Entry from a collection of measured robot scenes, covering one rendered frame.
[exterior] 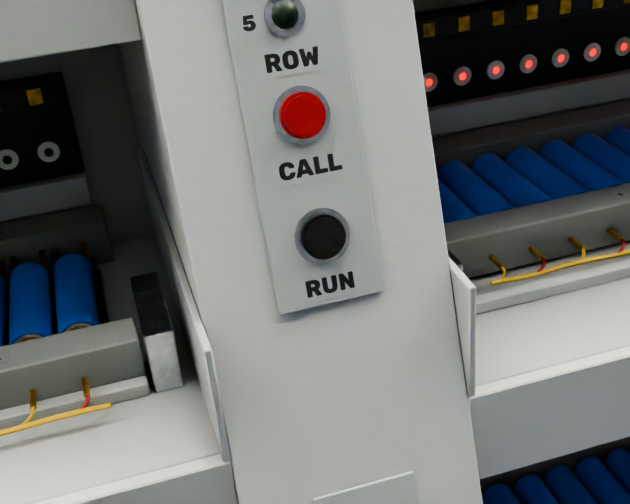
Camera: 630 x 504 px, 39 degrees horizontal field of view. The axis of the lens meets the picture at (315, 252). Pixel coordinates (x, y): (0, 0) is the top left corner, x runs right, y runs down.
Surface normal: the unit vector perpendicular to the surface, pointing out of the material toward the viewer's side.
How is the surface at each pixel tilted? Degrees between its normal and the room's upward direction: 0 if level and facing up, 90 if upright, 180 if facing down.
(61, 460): 18
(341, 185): 90
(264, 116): 90
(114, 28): 108
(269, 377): 90
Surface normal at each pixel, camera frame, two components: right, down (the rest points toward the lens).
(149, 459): -0.08, -0.86
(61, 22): 0.29, 0.45
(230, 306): 0.25, 0.17
